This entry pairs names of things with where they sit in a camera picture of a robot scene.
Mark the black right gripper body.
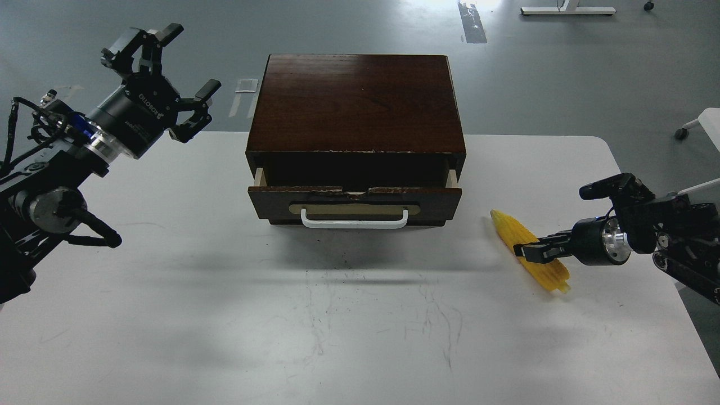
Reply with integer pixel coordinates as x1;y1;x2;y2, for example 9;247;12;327
565;217;632;266

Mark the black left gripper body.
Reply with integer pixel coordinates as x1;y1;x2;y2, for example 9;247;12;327
87;74;179;159

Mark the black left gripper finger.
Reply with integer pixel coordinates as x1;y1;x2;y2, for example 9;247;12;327
169;79;222;143
101;24;183;80

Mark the yellow corn cob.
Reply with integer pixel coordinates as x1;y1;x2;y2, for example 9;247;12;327
489;209;570;293

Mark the wooden drawer with white handle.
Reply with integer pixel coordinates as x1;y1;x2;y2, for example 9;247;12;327
247;168;462;229

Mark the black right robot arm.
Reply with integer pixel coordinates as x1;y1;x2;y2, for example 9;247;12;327
510;173;719;304

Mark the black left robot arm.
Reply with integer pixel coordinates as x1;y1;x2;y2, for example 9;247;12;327
1;23;221;303

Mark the dark wooden drawer cabinet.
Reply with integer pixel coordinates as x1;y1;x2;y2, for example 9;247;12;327
245;54;466;192

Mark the white office chair base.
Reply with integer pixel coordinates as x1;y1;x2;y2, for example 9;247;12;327
668;107;719;207

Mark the white desk base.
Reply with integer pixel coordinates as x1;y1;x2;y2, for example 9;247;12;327
520;1;617;16

